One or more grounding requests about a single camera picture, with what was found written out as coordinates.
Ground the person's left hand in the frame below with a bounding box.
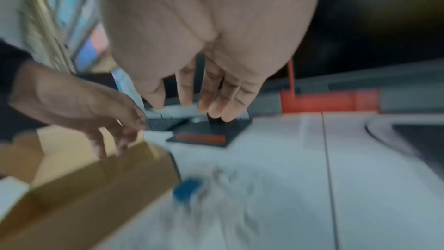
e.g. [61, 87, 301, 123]
[8, 59, 148, 162]

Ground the person's right hand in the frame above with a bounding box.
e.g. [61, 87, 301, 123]
[100, 0, 325, 123]

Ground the brown cardboard box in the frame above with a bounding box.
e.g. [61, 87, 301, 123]
[0, 126, 182, 250]

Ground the shelf of colourful items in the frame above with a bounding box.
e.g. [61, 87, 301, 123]
[19, 0, 117, 75]

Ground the black stand base red label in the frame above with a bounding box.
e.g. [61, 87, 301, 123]
[166, 107, 254, 149]

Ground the small blue block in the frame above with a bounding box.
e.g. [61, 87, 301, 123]
[173, 178, 203, 208]

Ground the large black rounded object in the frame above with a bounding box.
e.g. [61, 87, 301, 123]
[290, 0, 444, 81]

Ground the clear plastic bag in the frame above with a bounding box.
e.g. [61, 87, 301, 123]
[173, 165, 268, 247]

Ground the grey sink basin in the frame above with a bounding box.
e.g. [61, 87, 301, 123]
[365, 116, 444, 184]

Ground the red metal frame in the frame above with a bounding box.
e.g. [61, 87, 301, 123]
[279, 59, 381, 114]

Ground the grey metal rail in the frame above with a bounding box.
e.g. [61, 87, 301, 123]
[257, 62, 444, 113]

